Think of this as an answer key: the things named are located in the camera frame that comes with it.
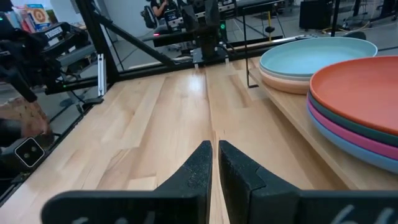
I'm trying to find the blue plate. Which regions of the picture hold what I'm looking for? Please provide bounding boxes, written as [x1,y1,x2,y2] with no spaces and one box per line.
[306,104,398,174]

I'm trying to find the colourful printed box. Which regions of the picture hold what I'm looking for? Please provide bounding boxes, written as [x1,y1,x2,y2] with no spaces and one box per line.
[24,3,52,30]

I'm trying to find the burnt orange plate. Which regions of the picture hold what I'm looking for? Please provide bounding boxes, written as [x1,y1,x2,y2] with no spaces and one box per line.
[309,55,398,136]

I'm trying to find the black square camera module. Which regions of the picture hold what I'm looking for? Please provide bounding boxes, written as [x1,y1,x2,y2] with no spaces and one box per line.
[14,136,47,168]

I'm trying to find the black cabinet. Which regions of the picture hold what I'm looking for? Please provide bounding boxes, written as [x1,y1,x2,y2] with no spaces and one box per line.
[298,0,334,31]

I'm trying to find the silver aluminium bracket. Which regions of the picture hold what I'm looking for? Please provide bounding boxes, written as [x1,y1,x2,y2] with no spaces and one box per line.
[97,53,108,97]

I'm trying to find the grey plate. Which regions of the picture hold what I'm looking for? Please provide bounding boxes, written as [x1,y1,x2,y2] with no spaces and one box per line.
[259,67,312,82]

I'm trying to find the person's hand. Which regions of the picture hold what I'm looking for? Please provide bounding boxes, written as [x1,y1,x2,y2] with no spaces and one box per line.
[0,96,50,139]

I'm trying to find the tan brown plate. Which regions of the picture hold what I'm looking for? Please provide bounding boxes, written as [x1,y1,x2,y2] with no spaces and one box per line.
[259,70,311,96]

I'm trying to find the black metal rig frame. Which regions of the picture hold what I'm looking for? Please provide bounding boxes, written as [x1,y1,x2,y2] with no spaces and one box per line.
[0,0,318,206]

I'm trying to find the magenta plate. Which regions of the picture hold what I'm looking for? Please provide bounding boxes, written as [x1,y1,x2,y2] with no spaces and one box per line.
[306,96,398,162]

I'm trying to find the yellow post with black base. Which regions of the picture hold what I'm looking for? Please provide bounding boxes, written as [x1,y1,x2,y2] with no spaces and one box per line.
[264,11,277,34]

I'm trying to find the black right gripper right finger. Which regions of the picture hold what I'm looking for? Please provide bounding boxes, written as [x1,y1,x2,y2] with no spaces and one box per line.
[218,139,398,224]

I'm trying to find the light teal plate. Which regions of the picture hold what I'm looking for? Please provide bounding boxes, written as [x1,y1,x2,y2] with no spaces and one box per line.
[259,36,379,78]

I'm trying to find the black office chair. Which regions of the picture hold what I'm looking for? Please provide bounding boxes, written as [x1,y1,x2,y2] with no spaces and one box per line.
[139,5,159,29]

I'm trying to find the dark teal plate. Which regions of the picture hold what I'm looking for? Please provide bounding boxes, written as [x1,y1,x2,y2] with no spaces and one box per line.
[307,91,398,147]

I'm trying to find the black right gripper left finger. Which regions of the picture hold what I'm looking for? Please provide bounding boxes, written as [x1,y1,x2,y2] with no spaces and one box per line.
[41,140,213,224]

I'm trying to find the person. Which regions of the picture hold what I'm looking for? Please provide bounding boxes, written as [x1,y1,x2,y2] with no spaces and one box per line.
[150,0,170,18]

